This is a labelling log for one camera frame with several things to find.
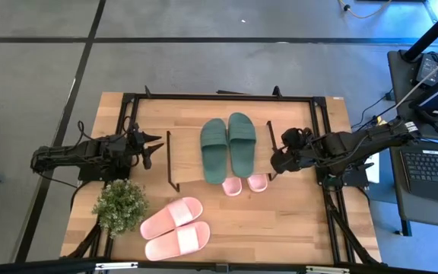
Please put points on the black laptop keyboard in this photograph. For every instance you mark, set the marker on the black laptop keyboard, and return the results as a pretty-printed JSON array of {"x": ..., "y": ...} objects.
[{"x": 432, "y": 171}]

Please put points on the wooden shelf with black legs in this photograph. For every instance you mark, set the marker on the wooden shelf with black legs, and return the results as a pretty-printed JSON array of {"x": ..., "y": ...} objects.
[{"x": 185, "y": 152}]

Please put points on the black power adapter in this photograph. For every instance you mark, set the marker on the black power adapter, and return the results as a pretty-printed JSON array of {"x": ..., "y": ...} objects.
[{"x": 427, "y": 68}]

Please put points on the white paper sheet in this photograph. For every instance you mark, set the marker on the white paper sheet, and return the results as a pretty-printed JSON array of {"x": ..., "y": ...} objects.
[{"x": 374, "y": 171}]

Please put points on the small green artificial plant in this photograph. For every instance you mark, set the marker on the small green artificial plant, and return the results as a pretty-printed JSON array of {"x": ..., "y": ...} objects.
[{"x": 120, "y": 207}]

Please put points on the silver metal bracket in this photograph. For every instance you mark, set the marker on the silver metal bracket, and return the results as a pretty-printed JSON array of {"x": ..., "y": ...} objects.
[
  {"x": 327, "y": 270},
  {"x": 116, "y": 265}
]

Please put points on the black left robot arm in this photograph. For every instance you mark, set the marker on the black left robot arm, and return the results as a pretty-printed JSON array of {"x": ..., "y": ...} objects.
[{"x": 70, "y": 152}]

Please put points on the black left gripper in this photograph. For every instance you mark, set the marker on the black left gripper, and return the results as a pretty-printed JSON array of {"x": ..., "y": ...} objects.
[{"x": 134, "y": 148}]

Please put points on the black diagonal pole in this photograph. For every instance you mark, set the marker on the black diagonal pole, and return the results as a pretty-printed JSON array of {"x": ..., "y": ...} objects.
[{"x": 432, "y": 32}]

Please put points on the pink foam slide sandal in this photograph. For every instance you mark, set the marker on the pink foam slide sandal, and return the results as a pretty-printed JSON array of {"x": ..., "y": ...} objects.
[
  {"x": 177, "y": 241},
  {"x": 258, "y": 183},
  {"x": 171, "y": 217},
  {"x": 232, "y": 187}
]

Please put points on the black horizontal rig bar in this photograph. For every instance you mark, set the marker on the black horizontal rig bar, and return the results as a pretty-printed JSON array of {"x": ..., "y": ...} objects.
[{"x": 32, "y": 266}]

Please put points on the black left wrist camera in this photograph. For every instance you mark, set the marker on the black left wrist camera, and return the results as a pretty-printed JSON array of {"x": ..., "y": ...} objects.
[{"x": 137, "y": 129}]

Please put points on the black metal table frame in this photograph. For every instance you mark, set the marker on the black metal table frame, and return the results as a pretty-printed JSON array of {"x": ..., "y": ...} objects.
[{"x": 223, "y": 97}]

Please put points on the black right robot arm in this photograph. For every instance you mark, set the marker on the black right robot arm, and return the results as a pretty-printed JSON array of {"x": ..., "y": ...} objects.
[{"x": 356, "y": 144}]

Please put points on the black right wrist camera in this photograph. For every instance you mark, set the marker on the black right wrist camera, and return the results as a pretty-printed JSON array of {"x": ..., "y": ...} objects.
[{"x": 297, "y": 137}]

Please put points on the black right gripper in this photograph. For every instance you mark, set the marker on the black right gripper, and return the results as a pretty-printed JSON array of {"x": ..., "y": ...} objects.
[{"x": 289, "y": 160}]

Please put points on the dark grey desk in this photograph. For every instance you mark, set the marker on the dark grey desk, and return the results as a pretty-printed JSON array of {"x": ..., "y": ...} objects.
[
  {"x": 424, "y": 215},
  {"x": 401, "y": 95}
]

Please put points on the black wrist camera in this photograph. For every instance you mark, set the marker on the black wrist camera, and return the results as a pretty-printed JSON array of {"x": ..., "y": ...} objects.
[
  {"x": 137, "y": 129},
  {"x": 297, "y": 137}
]

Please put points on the green foam slide sandal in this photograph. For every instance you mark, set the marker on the green foam slide sandal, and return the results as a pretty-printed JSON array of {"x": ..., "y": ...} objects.
[
  {"x": 214, "y": 152},
  {"x": 242, "y": 146}
]

